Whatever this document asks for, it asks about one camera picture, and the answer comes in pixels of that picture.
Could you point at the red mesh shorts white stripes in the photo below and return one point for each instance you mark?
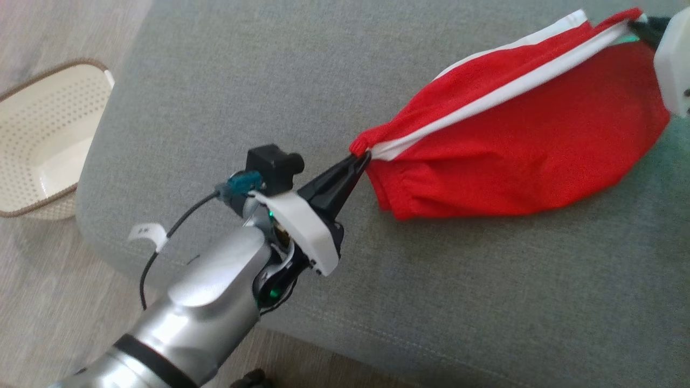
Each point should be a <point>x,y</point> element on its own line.
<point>528,145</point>

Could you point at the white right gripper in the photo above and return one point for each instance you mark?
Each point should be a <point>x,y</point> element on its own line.
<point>676,64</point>

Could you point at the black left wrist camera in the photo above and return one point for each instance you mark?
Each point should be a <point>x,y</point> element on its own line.
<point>272,167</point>

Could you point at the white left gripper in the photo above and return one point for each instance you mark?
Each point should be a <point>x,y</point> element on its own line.
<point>307,231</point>

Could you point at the cream perforated laundry basket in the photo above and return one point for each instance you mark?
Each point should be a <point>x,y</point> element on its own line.
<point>43,134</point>

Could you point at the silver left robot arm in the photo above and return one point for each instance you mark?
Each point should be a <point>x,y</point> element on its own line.
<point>205,312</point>

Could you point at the grey fabric sofa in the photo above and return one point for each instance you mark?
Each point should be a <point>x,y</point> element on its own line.
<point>431,280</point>

